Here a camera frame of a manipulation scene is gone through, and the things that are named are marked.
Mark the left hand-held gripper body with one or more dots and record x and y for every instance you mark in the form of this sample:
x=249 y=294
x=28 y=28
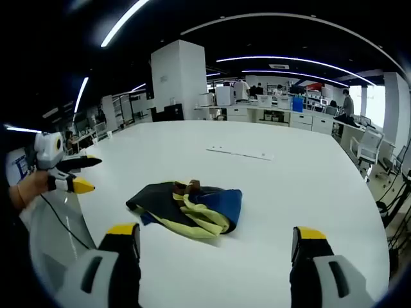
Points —
x=48 y=150

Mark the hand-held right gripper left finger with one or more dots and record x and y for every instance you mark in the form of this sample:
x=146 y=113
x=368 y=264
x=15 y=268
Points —
x=109 y=276

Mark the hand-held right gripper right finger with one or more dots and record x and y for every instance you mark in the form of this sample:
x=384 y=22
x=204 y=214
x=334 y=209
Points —
x=316 y=276

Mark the yellow blue black garment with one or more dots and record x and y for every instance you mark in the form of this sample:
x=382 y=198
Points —
x=180 y=208

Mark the person's left hand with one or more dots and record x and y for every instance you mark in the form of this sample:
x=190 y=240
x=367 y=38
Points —
x=33 y=187

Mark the black cabinet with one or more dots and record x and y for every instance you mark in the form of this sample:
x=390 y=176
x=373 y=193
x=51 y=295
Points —
x=173 y=112

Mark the white office chair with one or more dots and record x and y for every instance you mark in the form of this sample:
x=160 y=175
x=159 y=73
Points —
x=367 y=144

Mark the white counter cabinets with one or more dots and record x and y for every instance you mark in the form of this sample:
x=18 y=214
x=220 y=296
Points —
x=302 y=120

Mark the white box appliance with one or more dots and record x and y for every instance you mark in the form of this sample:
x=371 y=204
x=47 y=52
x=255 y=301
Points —
x=224 y=96

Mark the blue storage bin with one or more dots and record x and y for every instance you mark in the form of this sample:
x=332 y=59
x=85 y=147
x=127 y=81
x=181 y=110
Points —
x=297 y=104

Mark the ceiling air vent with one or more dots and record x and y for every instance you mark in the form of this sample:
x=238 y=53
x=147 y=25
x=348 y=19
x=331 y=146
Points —
x=278 y=66

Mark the long curved ceiling light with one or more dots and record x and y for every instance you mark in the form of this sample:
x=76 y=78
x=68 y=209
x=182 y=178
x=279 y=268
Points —
x=289 y=59

